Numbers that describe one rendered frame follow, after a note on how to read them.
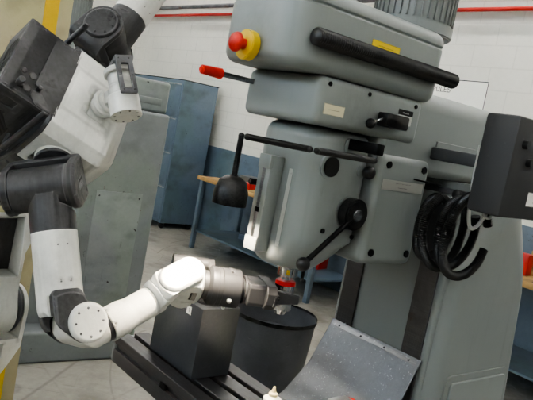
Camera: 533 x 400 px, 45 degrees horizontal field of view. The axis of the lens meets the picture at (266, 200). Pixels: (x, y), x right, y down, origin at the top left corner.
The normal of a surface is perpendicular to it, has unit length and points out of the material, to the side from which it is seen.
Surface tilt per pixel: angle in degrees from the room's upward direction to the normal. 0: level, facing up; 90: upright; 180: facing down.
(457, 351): 88
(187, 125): 90
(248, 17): 90
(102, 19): 62
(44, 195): 75
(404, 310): 90
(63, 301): 67
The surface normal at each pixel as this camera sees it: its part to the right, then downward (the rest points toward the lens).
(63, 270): 0.58, -0.19
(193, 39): -0.76, -0.07
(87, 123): 0.72, -0.33
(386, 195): 0.62, 0.21
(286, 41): -0.37, 0.04
